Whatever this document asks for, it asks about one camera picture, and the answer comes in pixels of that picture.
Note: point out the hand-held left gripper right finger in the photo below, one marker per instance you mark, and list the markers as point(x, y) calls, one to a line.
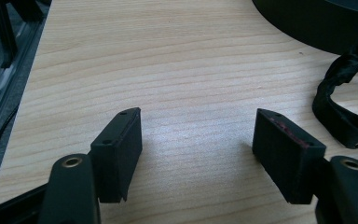
point(287, 155)

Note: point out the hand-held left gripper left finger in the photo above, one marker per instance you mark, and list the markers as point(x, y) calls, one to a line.
point(115, 155)

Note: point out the black round base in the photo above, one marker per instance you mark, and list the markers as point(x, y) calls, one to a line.
point(320, 21)

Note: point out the black metal stand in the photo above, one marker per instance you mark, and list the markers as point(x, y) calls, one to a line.
point(4, 31)

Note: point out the silver metal rail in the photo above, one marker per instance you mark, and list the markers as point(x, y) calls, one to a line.
point(4, 84)

